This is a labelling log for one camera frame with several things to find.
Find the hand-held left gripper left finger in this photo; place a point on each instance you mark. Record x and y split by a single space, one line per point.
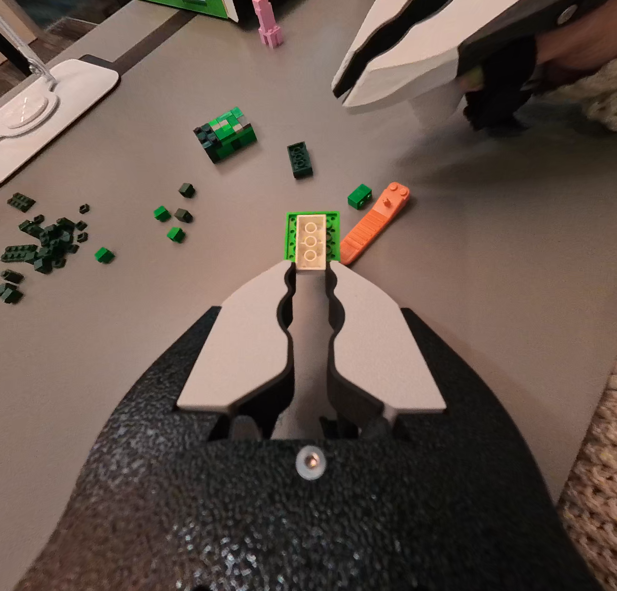
241 350

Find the small bright green lego brick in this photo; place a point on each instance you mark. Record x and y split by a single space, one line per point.
359 197

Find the dark green lego plate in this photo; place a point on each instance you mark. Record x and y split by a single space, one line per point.
20 201

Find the green lego block model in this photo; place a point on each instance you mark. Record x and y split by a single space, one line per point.
226 135

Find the bright green lego cube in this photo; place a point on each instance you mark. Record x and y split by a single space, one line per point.
175 234
104 255
162 214

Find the person's right forearm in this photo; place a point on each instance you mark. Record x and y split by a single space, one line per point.
602 99

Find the orange brick separator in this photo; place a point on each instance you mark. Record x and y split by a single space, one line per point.
371 225

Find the white lego brick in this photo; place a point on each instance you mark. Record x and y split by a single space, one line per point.
313 241

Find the pink lego figure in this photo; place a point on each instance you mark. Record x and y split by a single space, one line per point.
267 22

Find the person's right hand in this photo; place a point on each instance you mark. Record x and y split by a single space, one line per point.
578 41

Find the dark green lego brick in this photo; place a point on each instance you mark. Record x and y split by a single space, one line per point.
300 160

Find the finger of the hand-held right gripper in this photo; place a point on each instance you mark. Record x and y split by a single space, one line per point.
385 13
434 56

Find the pile of dark green pieces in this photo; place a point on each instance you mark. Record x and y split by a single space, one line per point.
48 244

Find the bright green lego plate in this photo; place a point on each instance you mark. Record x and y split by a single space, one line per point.
290 237

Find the grey-green lego cube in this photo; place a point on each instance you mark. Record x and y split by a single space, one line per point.
183 215

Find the dark green lego cube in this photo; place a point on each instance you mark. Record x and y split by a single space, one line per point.
187 190

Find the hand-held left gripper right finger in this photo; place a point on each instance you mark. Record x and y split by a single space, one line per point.
385 350

